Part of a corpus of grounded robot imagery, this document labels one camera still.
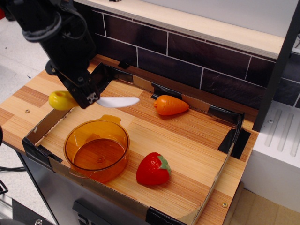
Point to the yellow handled white toy knife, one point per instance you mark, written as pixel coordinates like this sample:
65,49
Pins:
62,100

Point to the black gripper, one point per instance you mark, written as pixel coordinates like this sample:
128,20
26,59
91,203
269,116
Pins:
69,50

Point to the orange toy carrot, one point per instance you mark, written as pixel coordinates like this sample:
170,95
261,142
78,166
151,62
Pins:
168,105

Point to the cardboard fence with black tape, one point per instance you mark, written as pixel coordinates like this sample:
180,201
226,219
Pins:
205,146

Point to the dark vertical metal post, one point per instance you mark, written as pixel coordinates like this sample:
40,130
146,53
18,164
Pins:
278,70

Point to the white ribbed sink block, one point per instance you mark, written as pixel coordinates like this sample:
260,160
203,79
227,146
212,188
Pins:
273,169

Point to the red toy strawberry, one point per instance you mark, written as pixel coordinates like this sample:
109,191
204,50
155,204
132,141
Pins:
153,170

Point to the orange transparent plastic pot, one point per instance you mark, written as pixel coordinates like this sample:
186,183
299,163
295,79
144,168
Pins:
98,149

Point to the light wooden shelf ledge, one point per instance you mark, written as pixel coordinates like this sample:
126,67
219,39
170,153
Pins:
233,36

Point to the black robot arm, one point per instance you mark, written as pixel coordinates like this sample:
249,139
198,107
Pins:
38,18

